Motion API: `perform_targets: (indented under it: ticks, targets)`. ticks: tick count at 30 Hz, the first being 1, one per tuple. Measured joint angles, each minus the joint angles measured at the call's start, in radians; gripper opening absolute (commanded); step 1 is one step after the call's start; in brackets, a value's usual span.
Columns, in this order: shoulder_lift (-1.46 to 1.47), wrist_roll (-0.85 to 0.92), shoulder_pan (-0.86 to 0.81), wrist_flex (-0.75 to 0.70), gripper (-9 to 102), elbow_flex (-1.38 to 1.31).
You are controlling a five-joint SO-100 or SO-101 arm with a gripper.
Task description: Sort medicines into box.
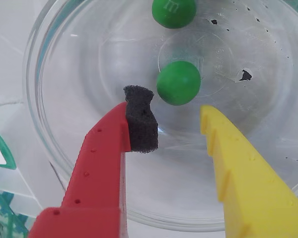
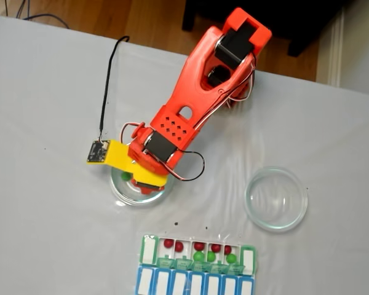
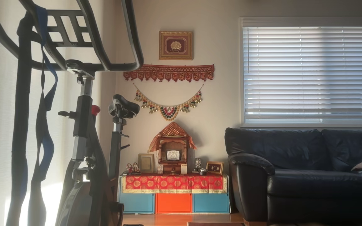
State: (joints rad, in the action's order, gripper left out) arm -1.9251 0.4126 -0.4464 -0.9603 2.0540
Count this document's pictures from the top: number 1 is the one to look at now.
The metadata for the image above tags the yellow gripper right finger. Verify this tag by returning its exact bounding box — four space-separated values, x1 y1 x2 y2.
200 104 298 238

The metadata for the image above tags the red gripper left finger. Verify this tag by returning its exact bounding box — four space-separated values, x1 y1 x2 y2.
28 85 160 238

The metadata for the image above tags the pale grey tablecloth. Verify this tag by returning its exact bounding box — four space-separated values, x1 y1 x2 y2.
0 0 298 238

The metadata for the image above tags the green round pill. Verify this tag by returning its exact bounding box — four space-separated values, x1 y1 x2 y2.
151 0 197 29
155 60 202 106

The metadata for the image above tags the green blue weekly pill organizer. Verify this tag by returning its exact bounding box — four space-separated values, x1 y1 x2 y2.
0 100 68 238

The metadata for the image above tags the clear glass bowl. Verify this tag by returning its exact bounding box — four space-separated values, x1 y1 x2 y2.
22 0 298 233

